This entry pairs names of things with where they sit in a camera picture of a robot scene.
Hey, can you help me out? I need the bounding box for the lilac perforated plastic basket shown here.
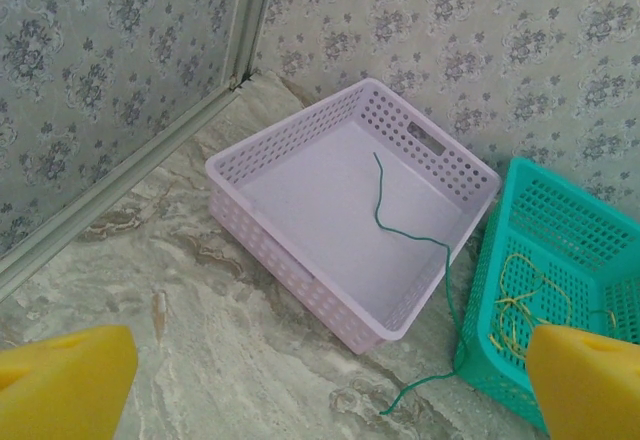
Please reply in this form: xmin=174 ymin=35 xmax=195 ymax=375
xmin=204 ymin=77 xmax=503 ymax=356

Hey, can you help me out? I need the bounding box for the yellow cable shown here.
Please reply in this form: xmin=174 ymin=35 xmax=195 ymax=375
xmin=487 ymin=294 xmax=619 ymax=361
xmin=498 ymin=252 xmax=575 ymax=324

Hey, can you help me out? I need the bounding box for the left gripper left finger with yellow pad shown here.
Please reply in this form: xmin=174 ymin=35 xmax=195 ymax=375
xmin=0 ymin=324 xmax=139 ymax=440

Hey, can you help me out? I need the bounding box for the aluminium frame post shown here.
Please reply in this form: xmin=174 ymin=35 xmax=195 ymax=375
xmin=224 ymin=0 xmax=279 ymax=94

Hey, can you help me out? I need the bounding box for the green cable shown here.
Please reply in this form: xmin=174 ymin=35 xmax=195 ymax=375
xmin=372 ymin=152 xmax=471 ymax=416

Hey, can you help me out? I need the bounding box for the aluminium frame floor rail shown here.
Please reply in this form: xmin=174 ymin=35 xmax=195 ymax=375
xmin=0 ymin=87 xmax=244 ymax=301

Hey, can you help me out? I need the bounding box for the teal plastic basket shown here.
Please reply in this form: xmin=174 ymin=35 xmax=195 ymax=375
xmin=453 ymin=156 xmax=640 ymax=434

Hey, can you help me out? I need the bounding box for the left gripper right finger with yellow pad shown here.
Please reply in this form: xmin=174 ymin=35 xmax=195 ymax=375
xmin=527 ymin=322 xmax=640 ymax=440

